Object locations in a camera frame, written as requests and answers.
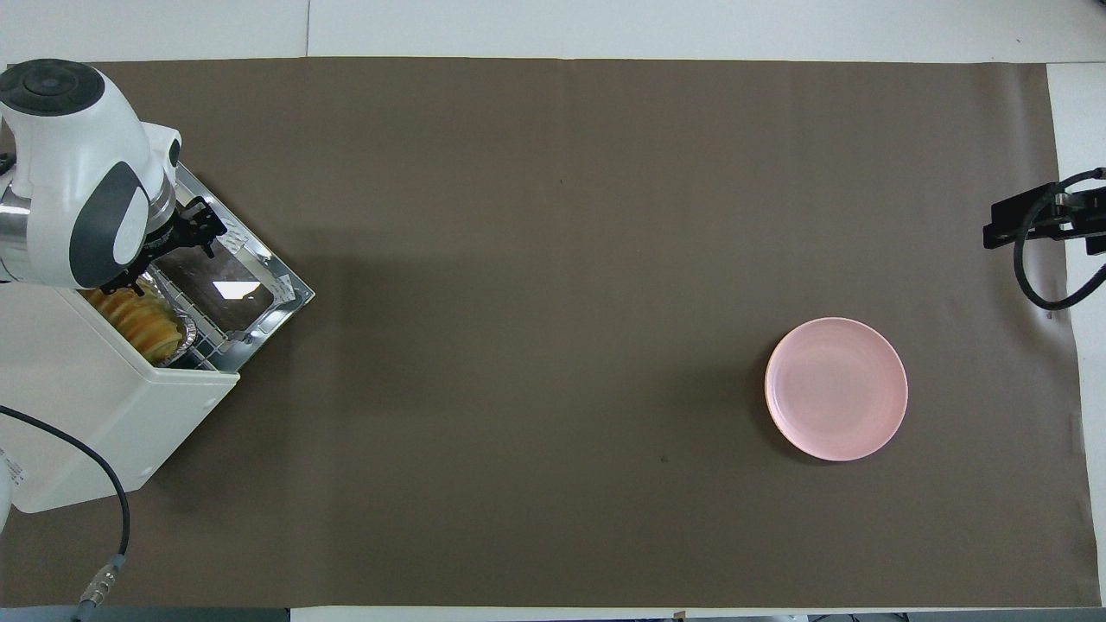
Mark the sliced golden bread loaf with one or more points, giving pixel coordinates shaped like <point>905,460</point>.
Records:
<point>143,324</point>

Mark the glass oven door metal frame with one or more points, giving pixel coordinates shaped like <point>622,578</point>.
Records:
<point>225,294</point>

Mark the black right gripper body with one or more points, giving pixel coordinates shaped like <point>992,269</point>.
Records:
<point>1090,212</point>

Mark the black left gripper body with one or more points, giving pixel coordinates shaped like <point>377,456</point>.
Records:
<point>168,242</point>

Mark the cream toaster oven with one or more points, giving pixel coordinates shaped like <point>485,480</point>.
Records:
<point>78,415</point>

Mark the brown table mat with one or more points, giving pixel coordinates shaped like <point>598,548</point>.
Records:
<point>553,345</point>

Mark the aluminium foil tray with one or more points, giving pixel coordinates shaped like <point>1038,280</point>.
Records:
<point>186,333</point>

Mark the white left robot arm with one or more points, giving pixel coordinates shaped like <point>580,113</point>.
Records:
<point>78,155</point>

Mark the pink round plate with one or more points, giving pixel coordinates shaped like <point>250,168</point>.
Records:
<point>836,389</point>

